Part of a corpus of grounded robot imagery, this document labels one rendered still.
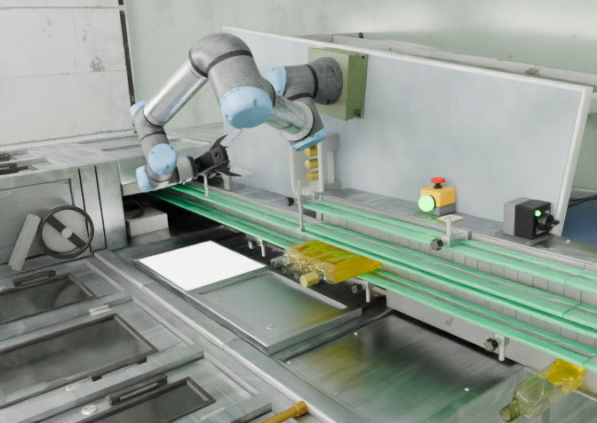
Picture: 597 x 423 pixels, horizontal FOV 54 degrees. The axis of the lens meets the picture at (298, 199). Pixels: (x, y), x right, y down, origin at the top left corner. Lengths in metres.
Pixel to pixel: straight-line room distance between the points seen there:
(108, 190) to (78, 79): 2.89
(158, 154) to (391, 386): 0.84
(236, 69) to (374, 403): 0.82
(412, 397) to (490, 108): 0.75
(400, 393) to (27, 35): 4.36
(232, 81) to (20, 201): 1.29
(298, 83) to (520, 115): 0.63
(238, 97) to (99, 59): 4.08
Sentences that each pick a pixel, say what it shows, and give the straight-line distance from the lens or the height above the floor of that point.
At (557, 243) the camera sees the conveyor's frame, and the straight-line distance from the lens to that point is 1.50.
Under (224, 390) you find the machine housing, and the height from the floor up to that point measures 1.47.
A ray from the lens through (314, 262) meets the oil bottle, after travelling 1.70.
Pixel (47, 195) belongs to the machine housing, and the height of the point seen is 1.52.
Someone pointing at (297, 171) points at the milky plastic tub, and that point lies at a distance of 2.12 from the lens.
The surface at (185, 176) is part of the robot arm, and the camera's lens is 1.75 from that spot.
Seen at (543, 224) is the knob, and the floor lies 0.82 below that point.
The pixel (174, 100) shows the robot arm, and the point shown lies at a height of 1.39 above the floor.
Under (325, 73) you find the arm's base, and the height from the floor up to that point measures 0.88.
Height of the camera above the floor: 2.07
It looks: 36 degrees down
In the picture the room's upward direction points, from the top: 104 degrees counter-clockwise
